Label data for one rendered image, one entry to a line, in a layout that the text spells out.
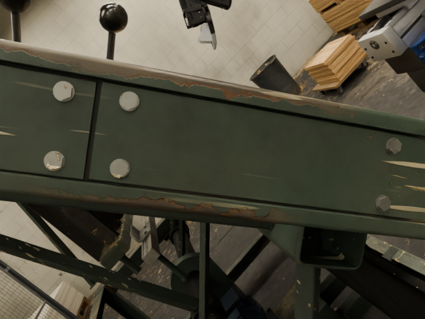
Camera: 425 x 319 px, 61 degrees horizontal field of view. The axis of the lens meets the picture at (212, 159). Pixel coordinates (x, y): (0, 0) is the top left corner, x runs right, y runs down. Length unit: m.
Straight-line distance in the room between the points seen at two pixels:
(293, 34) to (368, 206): 6.46
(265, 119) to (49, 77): 0.17
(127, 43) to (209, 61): 1.35
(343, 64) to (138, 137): 3.97
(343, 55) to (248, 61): 2.54
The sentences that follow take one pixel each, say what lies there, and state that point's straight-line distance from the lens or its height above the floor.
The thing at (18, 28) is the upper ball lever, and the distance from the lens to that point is 0.56.
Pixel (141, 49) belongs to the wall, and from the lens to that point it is 6.26.
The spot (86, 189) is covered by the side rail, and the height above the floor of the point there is 1.30.
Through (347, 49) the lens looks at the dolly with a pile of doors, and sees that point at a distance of 4.26.
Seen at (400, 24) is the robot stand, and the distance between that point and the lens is 1.26.
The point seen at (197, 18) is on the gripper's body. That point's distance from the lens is 1.31.
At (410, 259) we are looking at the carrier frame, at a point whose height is 0.18.
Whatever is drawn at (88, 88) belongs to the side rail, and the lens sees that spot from 0.29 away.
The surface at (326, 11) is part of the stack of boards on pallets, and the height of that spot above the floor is 0.50.
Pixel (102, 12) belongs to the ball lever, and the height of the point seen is 1.44.
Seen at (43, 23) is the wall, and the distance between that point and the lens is 6.53.
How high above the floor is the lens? 1.31
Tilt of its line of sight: 11 degrees down
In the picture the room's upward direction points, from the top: 47 degrees counter-clockwise
